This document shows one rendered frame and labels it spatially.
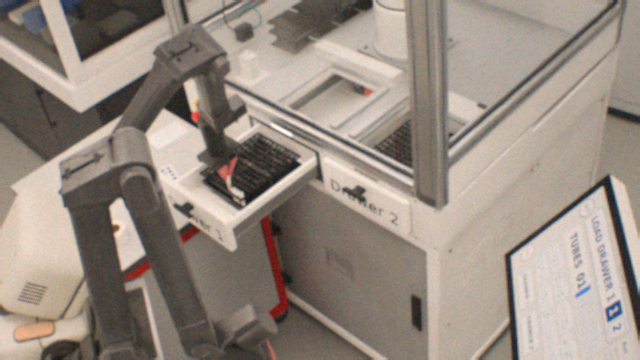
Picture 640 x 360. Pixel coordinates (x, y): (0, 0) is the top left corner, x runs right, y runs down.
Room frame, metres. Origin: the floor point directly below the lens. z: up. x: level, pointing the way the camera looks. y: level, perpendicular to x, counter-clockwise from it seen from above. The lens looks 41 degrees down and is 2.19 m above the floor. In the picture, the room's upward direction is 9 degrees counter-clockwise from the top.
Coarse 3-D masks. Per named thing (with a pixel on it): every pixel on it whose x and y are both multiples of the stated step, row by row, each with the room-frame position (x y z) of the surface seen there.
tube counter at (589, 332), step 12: (576, 276) 0.84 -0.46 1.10; (588, 276) 0.82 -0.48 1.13; (576, 288) 0.82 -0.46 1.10; (588, 288) 0.80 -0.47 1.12; (576, 300) 0.79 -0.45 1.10; (588, 300) 0.77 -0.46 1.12; (576, 312) 0.77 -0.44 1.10; (588, 312) 0.75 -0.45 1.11; (588, 324) 0.73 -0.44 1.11; (588, 336) 0.70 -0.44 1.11; (600, 336) 0.69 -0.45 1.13; (588, 348) 0.68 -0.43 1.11
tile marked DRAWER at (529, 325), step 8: (536, 312) 0.84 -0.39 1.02; (520, 320) 0.85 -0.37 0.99; (528, 320) 0.84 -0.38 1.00; (536, 320) 0.82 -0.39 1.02; (520, 328) 0.83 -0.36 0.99; (528, 328) 0.82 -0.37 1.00; (536, 328) 0.80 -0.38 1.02; (528, 336) 0.80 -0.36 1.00; (536, 336) 0.79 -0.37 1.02; (528, 344) 0.78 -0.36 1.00; (536, 344) 0.77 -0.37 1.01; (528, 352) 0.77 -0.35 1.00
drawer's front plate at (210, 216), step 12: (168, 180) 1.53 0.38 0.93; (168, 192) 1.53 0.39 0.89; (180, 192) 1.48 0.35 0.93; (180, 204) 1.49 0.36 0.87; (192, 204) 1.44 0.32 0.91; (204, 204) 1.41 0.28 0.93; (204, 216) 1.40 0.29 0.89; (216, 216) 1.36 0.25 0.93; (204, 228) 1.42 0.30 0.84; (216, 228) 1.37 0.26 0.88; (228, 228) 1.34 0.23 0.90; (216, 240) 1.38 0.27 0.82; (228, 240) 1.34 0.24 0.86
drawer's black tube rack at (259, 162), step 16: (256, 144) 1.66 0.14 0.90; (272, 144) 1.65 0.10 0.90; (240, 160) 1.60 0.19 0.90; (256, 160) 1.59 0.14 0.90; (272, 160) 1.58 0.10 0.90; (288, 160) 1.57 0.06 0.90; (240, 176) 1.53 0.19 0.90; (256, 176) 1.52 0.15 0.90; (272, 176) 1.51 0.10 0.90; (224, 192) 1.51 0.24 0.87; (256, 192) 1.49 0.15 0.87
